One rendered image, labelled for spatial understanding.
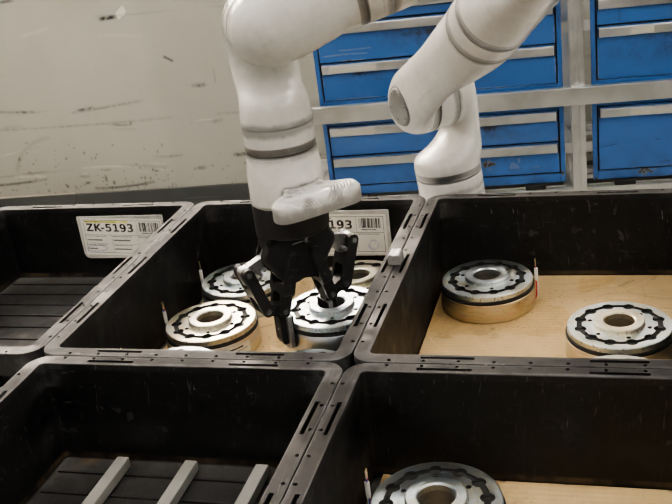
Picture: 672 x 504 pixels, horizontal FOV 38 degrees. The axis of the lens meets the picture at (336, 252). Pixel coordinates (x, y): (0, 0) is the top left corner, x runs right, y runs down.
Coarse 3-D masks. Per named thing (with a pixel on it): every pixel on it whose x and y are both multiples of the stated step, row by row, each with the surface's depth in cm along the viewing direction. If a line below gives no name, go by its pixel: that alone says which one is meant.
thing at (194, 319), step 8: (200, 312) 108; (208, 312) 108; (216, 312) 108; (224, 312) 108; (192, 320) 107; (224, 320) 106; (192, 328) 106; (200, 328) 105; (208, 328) 105; (216, 328) 105
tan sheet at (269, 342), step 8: (304, 280) 122; (312, 280) 122; (296, 288) 120; (304, 288) 120; (312, 288) 119; (296, 296) 118; (264, 320) 113; (272, 320) 113; (264, 328) 111; (272, 328) 111; (264, 336) 109; (272, 336) 109; (264, 344) 107; (272, 344) 107; (280, 344) 107
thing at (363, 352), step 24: (528, 192) 113; (552, 192) 112; (576, 192) 111; (600, 192) 110; (624, 192) 109; (648, 192) 108; (432, 216) 110; (408, 240) 104; (408, 264) 98; (384, 288) 93; (384, 312) 89; (360, 360) 81; (384, 360) 80; (408, 360) 80; (432, 360) 79; (456, 360) 79; (480, 360) 78; (504, 360) 78; (528, 360) 78; (552, 360) 77; (576, 360) 77; (600, 360) 76; (624, 360) 76; (648, 360) 75
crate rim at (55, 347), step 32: (352, 320) 88; (64, 352) 89; (96, 352) 88; (128, 352) 88; (160, 352) 87; (192, 352) 86; (224, 352) 85; (256, 352) 84; (288, 352) 84; (352, 352) 83
